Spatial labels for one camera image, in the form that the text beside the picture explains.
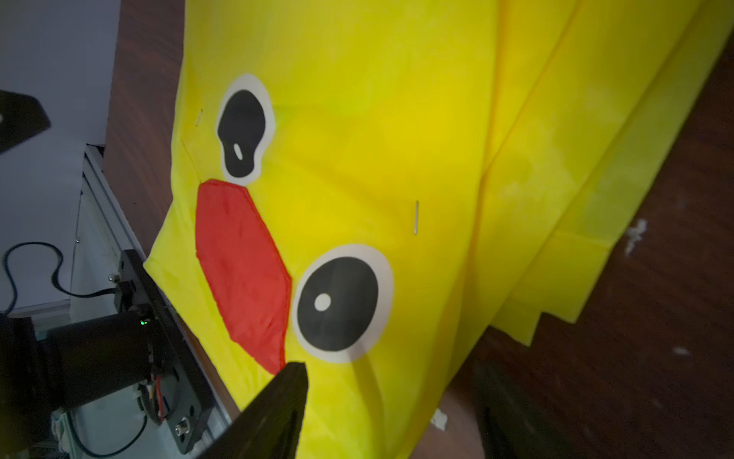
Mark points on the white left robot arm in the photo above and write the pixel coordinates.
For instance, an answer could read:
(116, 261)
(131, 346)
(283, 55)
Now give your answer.
(74, 365)

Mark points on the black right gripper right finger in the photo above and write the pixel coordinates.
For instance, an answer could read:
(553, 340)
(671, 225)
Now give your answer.
(510, 424)

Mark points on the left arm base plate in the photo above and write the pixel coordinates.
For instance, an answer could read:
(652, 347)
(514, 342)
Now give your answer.
(186, 397)

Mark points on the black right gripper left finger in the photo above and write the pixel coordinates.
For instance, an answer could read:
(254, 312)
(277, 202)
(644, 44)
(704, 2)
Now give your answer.
(270, 426)

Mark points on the yellow duck face raincoat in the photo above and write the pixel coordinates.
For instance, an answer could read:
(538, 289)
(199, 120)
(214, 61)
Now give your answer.
(365, 187)

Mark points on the aluminium front rail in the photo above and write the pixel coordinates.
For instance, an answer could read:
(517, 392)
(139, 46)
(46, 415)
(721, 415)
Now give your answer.
(126, 423)

